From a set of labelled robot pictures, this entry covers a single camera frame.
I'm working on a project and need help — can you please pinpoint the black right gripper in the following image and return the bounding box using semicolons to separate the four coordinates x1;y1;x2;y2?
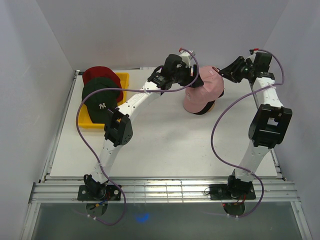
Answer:
219;56;255;84

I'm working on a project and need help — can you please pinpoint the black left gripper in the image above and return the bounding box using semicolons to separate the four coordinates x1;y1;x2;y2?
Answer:
171;64;204;89

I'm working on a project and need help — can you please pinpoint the pink baseball cap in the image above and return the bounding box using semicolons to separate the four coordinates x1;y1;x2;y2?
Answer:
183;65;225;115

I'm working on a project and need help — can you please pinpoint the black baseball cap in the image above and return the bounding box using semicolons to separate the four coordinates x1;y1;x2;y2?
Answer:
192;88;224;115

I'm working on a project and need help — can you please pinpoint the dark green baseball cap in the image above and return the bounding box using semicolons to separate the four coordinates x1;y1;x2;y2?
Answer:
81;77;122;124

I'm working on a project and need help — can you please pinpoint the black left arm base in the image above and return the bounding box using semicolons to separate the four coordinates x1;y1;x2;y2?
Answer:
77;185;121;201

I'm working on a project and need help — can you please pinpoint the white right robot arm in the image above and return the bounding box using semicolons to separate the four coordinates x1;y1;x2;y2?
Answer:
219;48;293;199

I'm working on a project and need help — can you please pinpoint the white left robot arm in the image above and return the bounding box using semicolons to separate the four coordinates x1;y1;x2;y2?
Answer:
83;48;203;200

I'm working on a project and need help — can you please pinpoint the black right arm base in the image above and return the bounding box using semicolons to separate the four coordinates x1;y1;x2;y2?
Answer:
203;183;256;200

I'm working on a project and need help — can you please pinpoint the wooden hat stand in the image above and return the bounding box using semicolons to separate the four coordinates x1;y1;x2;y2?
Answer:
206;101;215;113

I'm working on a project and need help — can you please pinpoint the red baseball cap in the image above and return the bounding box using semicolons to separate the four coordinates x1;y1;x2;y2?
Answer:
82;66;123;103

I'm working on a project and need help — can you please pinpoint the yellow plastic tray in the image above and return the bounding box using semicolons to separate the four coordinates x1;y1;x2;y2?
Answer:
78;72;130;129

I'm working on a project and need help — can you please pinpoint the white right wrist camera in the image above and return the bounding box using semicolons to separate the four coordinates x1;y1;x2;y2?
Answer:
245;48;260;68

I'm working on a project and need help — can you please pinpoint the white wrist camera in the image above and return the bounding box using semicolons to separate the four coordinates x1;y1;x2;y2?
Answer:
179;47;195;67
245;48;260;68

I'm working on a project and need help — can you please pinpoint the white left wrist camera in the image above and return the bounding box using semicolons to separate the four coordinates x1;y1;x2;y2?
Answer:
179;47;195;67

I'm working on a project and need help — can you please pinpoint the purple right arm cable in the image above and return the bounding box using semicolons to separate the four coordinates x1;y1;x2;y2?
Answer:
210;49;286;219

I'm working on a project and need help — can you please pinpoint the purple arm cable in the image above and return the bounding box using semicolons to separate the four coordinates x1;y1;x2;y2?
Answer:
210;49;286;219
75;47;200;226

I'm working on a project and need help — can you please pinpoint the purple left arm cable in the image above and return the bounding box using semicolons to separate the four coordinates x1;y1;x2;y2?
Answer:
75;47;200;226

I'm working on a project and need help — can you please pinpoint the aluminium mounting rail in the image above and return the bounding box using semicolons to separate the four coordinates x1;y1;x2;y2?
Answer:
29;177;301;204

